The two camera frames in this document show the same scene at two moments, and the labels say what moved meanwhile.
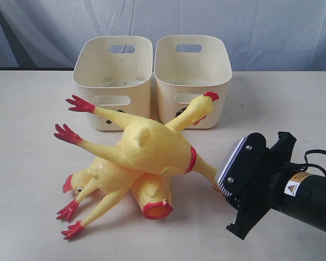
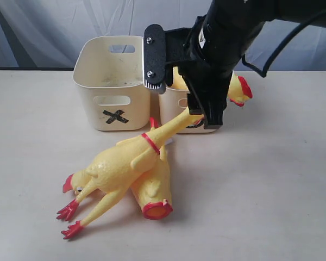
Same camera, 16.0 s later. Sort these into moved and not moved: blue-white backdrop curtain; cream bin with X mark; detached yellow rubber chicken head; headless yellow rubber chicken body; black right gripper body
Moved: black right gripper body
Not moved: detached yellow rubber chicken head; headless yellow rubber chicken body; cream bin with X mark; blue-white backdrop curtain
